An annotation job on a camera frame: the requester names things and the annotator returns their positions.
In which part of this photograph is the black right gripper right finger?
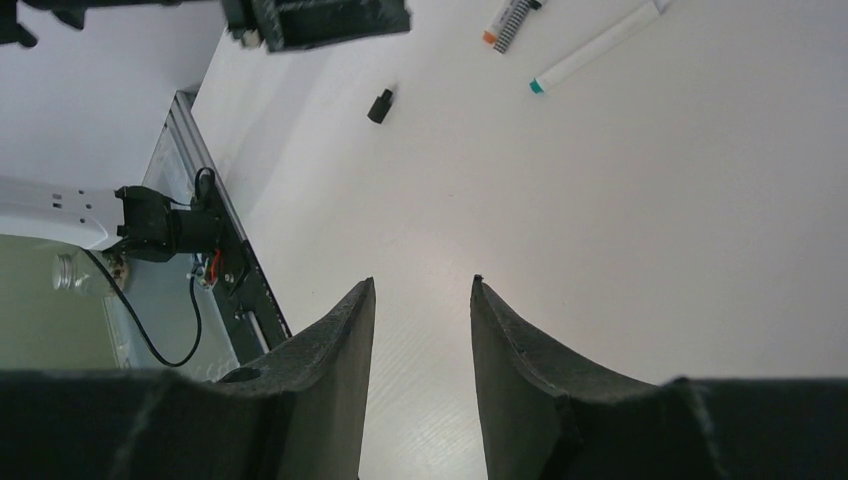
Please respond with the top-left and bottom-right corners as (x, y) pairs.
(470, 276), (847, 479)

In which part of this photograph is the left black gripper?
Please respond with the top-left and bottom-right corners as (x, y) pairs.
(221, 0), (411, 53)

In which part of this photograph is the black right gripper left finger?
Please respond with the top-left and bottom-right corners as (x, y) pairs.
(1, 278), (376, 479)

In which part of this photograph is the black pen cap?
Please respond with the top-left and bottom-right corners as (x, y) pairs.
(367, 88), (395, 125)

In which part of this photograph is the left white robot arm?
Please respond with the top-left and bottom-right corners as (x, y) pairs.
(1, 1), (412, 262)

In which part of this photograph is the white pen orange end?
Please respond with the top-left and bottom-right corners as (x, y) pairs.
(482, 0), (519, 45)

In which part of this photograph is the black checkered pen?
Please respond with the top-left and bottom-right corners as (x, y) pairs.
(491, 0), (547, 54)

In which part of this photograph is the white pen green end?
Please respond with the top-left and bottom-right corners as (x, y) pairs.
(528, 1), (672, 95)

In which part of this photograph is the glass jar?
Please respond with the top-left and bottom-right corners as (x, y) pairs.
(52, 250), (130, 298)

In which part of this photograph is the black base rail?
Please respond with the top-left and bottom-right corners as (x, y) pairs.
(142, 92), (293, 366)

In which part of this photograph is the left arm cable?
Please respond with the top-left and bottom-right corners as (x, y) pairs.
(82, 166), (220, 369)

